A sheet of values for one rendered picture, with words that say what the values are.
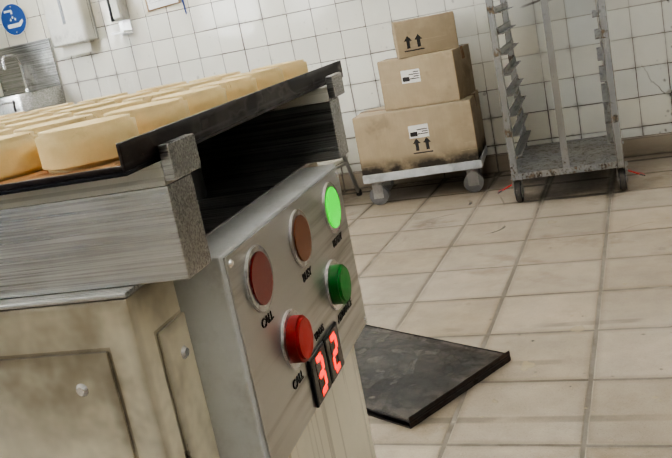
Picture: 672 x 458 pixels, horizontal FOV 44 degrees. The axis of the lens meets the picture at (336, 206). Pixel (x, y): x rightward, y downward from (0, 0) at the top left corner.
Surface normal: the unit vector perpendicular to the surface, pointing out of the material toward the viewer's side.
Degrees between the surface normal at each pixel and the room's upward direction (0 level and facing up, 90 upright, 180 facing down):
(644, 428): 0
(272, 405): 90
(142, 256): 90
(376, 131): 88
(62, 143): 90
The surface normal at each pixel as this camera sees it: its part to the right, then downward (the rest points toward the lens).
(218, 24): -0.33, 0.26
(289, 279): 0.95, -0.12
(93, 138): 0.37, 0.13
